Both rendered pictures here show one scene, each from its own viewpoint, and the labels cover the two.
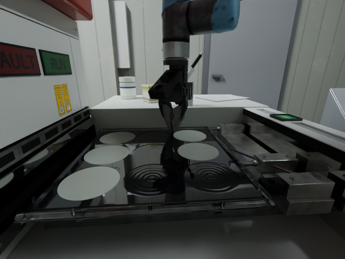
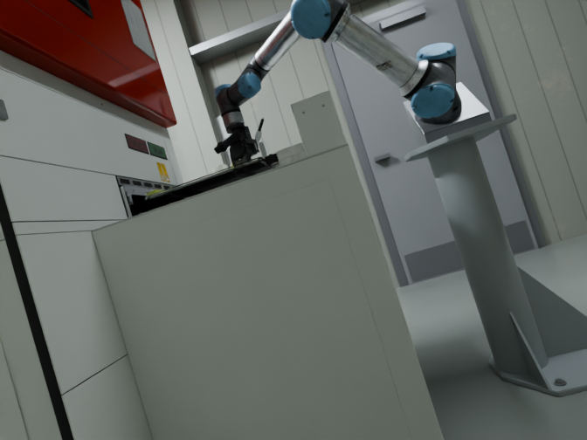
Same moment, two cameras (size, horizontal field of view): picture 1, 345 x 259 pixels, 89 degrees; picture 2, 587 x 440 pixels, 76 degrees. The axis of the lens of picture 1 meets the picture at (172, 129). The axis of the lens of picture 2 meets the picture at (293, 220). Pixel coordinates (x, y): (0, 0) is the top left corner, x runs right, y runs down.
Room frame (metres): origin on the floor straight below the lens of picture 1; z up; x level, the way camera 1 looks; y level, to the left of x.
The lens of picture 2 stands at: (-0.79, -0.41, 0.67)
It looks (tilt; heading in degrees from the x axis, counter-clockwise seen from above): 2 degrees up; 13
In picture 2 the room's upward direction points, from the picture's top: 17 degrees counter-clockwise
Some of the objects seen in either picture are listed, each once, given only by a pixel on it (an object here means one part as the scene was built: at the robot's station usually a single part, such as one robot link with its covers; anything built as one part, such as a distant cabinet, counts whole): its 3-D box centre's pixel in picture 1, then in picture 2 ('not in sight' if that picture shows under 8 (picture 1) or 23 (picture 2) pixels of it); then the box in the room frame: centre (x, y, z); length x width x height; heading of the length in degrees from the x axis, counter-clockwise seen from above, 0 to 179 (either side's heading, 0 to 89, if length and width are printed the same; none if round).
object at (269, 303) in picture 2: not in sight; (300, 312); (0.47, -0.05, 0.41); 0.96 x 0.64 x 0.82; 4
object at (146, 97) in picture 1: (153, 93); not in sight; (0.73, 0.08, 1.00); 0.07 x 0.07 x 0.07; 31
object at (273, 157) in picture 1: (274, 162); not in sight; (0.34, -0.22, 0.89); 0.08 x 0.03 x 0.03; 94
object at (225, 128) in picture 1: (230, 128); not in sight; (0.58, -0.20, 0.89); 0.08 x 0.03 x 0.03; 94
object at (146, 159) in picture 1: (153, 153); (222, 184); (0.38, 0.05, 0.90); 0.34 x 0.34 x 0.01; 4
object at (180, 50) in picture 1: (174, 52); (232, 121); (0.53, -0.01, 1.13); 0.08 x 0.08 x 0.05
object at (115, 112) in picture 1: (177, 115); not in sight; (0.77, -0.02, 0.89); 0.62 x 0.35 x 0.14; 94
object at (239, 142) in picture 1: (254, 157); (301, 168); (0.42, -0.22, 0.87); 0.36 x 0.08 x 0.03; 4
